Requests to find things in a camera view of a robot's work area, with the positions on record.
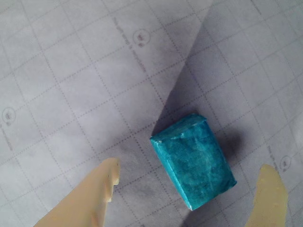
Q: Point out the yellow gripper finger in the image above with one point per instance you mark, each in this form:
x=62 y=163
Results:
x=270 y=196
x=82 y=201

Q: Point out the blue block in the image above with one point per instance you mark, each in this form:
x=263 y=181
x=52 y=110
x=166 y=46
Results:
x=196 y=163

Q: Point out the brown gridded wrapping paper sheet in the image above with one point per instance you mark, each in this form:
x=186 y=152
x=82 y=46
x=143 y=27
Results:
x=82 y=82

